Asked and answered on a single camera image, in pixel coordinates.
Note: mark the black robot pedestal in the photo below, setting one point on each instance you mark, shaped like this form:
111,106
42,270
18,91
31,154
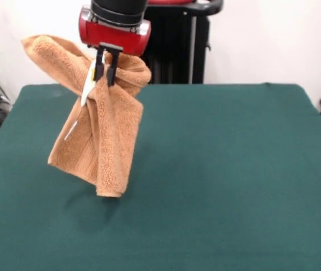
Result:
177,56

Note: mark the dark green table cloth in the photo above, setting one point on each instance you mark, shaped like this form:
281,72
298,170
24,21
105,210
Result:
205,183

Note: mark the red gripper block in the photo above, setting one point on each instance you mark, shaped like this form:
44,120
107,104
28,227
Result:
115,35

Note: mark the tan terry towel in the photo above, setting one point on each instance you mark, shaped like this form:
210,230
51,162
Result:
103,135

